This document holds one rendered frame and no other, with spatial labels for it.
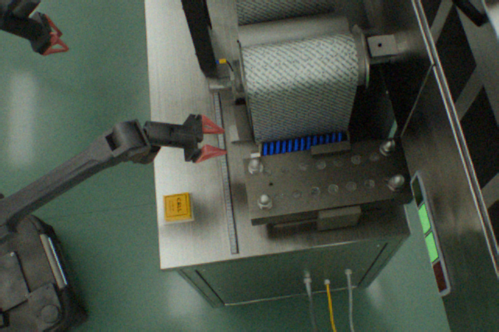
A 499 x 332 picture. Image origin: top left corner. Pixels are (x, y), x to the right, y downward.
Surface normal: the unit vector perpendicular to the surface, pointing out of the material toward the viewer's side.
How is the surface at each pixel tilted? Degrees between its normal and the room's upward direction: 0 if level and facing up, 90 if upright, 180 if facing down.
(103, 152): 13
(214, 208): 0
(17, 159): 0
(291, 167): 0
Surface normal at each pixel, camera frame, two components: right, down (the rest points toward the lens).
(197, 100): -0.07, -0.37
